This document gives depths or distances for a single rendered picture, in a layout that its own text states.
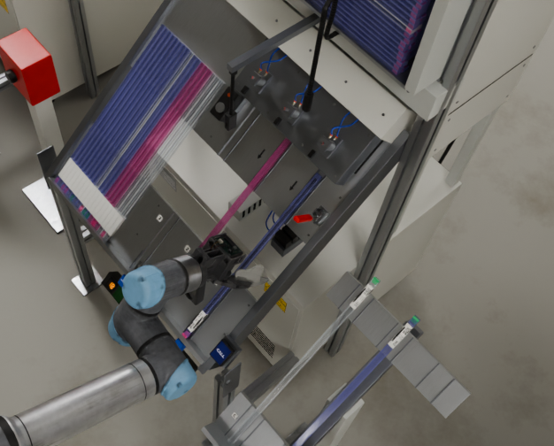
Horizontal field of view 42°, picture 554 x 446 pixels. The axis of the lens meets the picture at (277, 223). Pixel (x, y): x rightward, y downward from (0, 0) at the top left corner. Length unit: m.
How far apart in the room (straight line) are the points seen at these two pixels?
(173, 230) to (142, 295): 0.44
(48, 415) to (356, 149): 0.77
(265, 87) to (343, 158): 0.25
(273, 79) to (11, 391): 1.43
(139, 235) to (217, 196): 0.33
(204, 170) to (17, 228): 0.94
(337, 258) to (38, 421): 1.00
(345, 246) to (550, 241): 1.19
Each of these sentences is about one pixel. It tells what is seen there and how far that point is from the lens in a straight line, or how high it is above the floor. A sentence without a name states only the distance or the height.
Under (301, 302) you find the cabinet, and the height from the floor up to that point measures 0.62.
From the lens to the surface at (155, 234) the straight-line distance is 1.79.
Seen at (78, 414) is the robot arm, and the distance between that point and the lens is 1.31.
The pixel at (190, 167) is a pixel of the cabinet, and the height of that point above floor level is 0.62.
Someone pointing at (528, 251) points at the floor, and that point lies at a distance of 2.95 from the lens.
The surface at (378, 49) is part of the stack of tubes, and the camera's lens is 1.35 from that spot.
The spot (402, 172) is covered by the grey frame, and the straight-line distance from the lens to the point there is 1.59.
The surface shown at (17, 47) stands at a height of 0.78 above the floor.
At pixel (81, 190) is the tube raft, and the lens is 1.93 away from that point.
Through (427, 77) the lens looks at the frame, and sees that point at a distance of 1.31.
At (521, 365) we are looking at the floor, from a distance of 2.72.
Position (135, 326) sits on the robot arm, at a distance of 1.42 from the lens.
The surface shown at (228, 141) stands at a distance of 1.69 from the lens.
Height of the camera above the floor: 2.35
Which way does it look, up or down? 59 degrees down
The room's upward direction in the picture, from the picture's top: 10 degrees clockwise
